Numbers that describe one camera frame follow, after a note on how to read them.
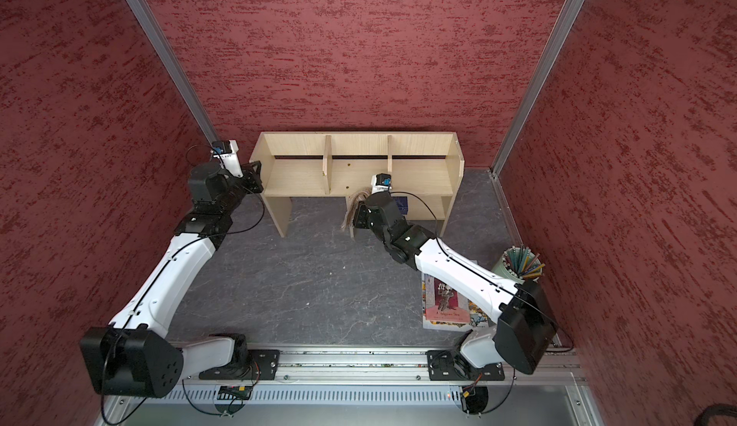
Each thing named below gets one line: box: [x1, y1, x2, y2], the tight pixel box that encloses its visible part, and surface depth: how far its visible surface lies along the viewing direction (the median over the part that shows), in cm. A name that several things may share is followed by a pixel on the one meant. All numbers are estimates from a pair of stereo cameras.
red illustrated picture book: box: [421, 272, 490, 332], surface depth 85 cm
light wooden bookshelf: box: [251, 131, 465, 238], surface depth 85 cm
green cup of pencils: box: [491, 244, 547, 284], surface depth 81 cm
